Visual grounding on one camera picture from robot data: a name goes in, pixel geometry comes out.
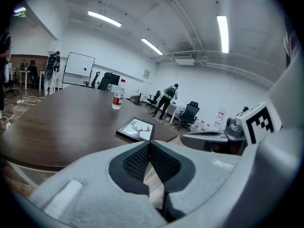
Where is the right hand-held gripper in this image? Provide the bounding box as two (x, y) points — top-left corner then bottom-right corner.
(180, 101), (284, 156)

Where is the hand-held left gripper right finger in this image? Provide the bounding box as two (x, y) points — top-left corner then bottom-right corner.
(149, 140), (244, 224)

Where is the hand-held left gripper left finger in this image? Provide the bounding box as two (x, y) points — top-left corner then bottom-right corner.
(29, 140), (168, 228)

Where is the black antler print picture frame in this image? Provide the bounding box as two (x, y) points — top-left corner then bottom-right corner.
(115, 117), (155, 142)

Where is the group of packed water bottles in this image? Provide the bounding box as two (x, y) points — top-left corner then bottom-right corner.
(191, 106), (228, 132)

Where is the white table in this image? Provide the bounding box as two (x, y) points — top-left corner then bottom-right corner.
(165, 103), (178, 124)

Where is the small round table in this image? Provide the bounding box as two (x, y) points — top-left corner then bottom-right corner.
(135, 91), (149, 105)

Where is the ceiling air conditioner unit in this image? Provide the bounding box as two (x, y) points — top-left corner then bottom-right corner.
(174, 57), (195, 66)

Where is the clear red label water bottle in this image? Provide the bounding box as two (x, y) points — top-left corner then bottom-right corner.
(112, 79), (126, 110)

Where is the long ceiling light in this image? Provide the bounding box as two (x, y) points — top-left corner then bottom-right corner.
(88, 10), (123, 28)
(141, 38), (164, 56)
(216, 15), (229, 54)

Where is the grey black office chair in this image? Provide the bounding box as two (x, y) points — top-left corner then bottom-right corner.
(83, 71), (101, 89)

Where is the white rolling whiteboard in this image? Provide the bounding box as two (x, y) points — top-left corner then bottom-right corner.
(62, 52), (95, 86)

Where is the white desk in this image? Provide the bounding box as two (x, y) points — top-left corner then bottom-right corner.
(9, 68), (31, 90)

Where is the white power strip with cable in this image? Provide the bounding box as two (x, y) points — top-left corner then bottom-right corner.
(0, 95), (37, 128)

